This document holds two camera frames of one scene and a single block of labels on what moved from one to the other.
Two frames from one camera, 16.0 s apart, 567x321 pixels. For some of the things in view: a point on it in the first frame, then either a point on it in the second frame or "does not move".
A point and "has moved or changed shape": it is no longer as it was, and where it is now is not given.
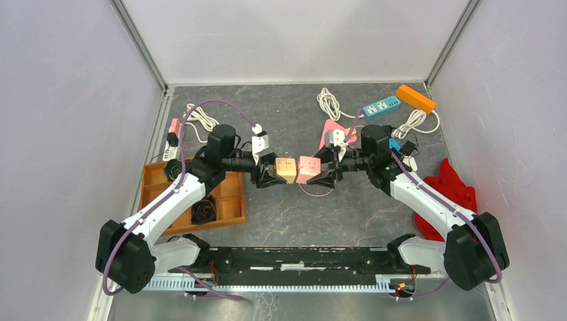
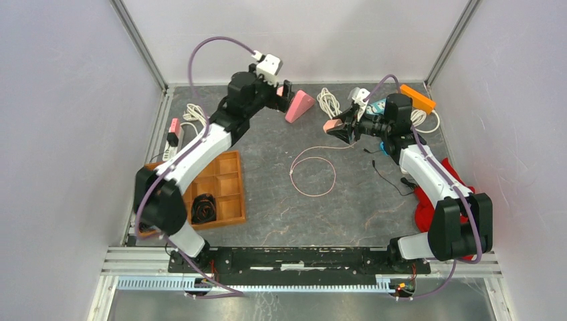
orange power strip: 416,99 does not move
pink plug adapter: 175,127 does not move
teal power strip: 382,108 does not move
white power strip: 170,152 does not move
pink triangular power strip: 329,125 has moved or changed shape
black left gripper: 264,179 -> 279,103
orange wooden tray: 227,193 does not move
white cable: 196,115 does not move
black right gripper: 327,180 -> 344,133
